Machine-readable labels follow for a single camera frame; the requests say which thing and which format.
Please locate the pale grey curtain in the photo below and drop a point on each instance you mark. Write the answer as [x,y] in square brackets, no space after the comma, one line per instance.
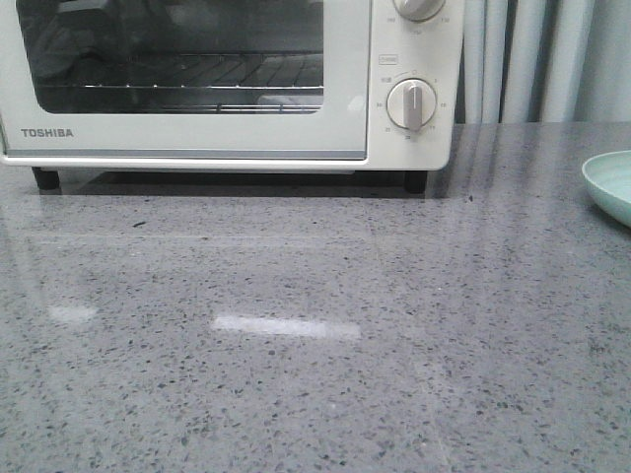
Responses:
[545,61]

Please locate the light green plate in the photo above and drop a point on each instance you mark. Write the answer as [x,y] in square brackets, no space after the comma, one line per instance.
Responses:
[607,178]

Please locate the black right oven foot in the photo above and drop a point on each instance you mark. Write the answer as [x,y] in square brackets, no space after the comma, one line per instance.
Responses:
[415,181]

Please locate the white Toshiba toaster oven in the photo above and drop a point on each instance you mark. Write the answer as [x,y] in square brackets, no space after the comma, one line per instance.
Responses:
[399,50]

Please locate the black oven foot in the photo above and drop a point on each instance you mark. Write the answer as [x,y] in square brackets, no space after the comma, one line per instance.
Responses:
[46,180]
[415,181]

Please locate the lower timer knob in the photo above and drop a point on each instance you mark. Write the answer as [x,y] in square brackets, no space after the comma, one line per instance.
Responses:
[411,104]

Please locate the glass oven door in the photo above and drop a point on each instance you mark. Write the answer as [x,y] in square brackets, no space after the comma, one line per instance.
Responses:
[42,37]

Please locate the black left oven foot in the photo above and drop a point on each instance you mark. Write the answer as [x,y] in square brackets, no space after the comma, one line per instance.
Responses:
[46,180]

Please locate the metal wire oven rack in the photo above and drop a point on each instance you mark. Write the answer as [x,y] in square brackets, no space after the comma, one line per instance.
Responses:
[245,83]

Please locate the upper temperature knob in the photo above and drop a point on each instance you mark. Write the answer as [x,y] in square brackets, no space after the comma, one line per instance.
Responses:
[418,11]

